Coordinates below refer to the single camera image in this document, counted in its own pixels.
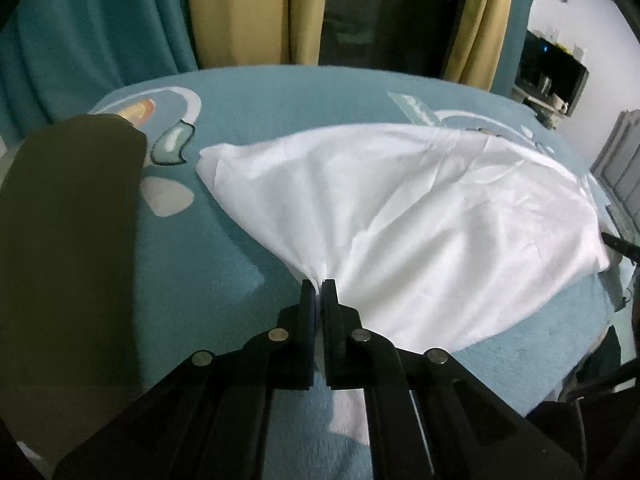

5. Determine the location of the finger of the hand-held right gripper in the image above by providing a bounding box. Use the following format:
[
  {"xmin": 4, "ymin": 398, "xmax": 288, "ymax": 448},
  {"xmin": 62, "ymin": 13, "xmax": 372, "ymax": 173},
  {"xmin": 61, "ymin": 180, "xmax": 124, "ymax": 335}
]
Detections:
[{"xmin": 601, "ymin": 231, "xmax": 640, "ymax": 257}]

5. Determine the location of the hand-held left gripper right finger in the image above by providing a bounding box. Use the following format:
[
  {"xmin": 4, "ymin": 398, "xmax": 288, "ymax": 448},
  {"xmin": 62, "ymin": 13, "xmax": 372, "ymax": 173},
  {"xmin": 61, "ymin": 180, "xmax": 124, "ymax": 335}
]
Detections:
[{"xmin": 322, "ymin": 279, "xmax": 584, "ymax": 480}]

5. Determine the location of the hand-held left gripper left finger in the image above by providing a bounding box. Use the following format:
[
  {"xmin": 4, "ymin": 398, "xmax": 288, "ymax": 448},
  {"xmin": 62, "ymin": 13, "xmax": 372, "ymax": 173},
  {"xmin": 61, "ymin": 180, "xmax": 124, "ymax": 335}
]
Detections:
[{"xmin": 52, "ymin": 279, "xmax": 321, "ymax": 480}]

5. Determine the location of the white zip jacket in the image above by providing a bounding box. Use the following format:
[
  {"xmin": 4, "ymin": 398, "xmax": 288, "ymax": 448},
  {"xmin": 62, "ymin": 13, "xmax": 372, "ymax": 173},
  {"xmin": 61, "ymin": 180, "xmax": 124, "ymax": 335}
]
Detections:
[{"xmin": 196, "ymin": 122, "xmax": 612, "ymax": 354}]

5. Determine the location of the grey panelled cabinet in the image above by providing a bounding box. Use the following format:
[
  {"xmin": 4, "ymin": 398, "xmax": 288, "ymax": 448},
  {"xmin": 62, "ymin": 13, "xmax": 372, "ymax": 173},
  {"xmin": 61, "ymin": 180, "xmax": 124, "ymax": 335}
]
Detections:
[{"xmin": 590, "ymin": 109, "xmax": 640, "ymax": 197}]

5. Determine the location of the teal printed blanket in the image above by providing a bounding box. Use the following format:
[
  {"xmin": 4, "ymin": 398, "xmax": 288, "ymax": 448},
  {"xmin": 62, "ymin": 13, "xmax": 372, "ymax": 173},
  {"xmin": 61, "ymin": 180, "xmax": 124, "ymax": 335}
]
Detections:
[{"xmin": 0, "ymin": 65, "xmax": 622, "ymax": 480}]

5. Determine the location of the white computer desk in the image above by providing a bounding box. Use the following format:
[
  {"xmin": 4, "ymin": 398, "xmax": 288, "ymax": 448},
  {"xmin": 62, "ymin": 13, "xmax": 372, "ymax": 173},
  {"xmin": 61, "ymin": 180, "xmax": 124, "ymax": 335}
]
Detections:
[{"xmin": 512, "ymin": 86, "xmax": 567, "ymax": 132}]

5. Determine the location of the black wide monitor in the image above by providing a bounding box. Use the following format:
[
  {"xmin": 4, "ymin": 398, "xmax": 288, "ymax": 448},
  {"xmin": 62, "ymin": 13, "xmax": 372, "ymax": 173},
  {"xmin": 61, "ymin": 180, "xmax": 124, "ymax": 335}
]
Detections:
[{"xmin": 520, "ymin": 30, "xmax": 590, "ymax": 114}]

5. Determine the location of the black chair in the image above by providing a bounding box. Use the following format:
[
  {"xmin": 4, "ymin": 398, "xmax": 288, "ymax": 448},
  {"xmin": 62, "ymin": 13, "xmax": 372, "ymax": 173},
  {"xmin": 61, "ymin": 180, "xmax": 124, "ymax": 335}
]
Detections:
[{"xmin": 527, "ymin": 324, "xmax": 640, "ymax": 480}]

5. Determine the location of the olive green cloth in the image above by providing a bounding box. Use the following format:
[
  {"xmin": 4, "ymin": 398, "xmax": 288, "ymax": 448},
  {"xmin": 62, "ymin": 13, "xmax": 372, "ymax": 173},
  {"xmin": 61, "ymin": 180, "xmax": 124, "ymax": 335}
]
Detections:
[{"xmin": 0, "ymin": 112, "xmax": 150, "ymax": 467}]

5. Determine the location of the teal curtain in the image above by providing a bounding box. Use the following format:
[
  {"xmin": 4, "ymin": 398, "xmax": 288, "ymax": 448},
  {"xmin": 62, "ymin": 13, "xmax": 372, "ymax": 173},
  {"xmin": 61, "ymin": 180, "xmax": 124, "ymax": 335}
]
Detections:
[
  {"xmin": 0, "ymin": 0, "xmax": 202, "ymax": 137},
  {"xmin": 490, "ymin": 0, "xmax": 544, "ymax": 97}
]

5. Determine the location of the yellow curtain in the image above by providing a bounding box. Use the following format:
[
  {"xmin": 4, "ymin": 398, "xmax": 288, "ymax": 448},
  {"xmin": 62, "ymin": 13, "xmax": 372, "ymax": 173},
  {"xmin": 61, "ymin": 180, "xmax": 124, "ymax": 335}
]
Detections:
[
  {"xmin": 186, "ymin": 0, "xmax": 332, "ymax": 69},
  {"xmin": 442, "ymin": 0, "xmax": 517, "ymax": 92}
]

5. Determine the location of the dark glass window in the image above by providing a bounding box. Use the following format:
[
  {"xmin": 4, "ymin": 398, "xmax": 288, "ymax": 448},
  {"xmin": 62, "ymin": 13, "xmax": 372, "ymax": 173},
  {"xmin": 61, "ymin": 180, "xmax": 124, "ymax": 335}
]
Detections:
[{"xmin": 317, "ymin": 0, "xmax": 474, "ymax": 79}]

